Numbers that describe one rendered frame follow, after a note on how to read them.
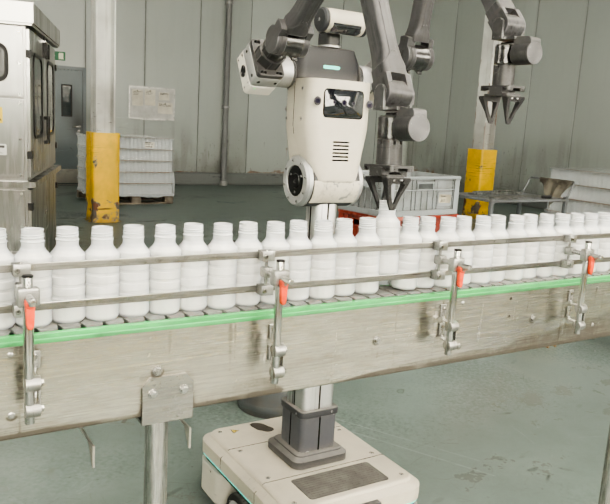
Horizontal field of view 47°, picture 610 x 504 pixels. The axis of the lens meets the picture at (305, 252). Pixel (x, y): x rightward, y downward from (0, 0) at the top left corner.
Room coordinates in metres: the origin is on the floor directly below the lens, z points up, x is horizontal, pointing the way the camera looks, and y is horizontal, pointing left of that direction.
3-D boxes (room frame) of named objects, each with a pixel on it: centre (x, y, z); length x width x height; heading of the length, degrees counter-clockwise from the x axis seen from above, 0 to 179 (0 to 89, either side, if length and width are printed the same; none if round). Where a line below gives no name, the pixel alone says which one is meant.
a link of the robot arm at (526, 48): (1.90, -0.52, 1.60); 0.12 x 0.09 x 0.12; 32
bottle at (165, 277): (1.28, 0.26, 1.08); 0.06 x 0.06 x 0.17
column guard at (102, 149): (8.79, 2.58, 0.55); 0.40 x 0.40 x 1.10; 32
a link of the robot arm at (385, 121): (1.57, -0.18, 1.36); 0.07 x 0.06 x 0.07; 31
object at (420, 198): (4.07, -0.53, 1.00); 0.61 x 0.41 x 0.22; 129
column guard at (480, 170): (11.39, -2.75, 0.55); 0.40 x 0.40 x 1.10; 32
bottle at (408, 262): (1.59, -0.23, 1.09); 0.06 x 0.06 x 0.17
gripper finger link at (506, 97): (1.92, -0.51, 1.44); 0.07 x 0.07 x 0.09; 32
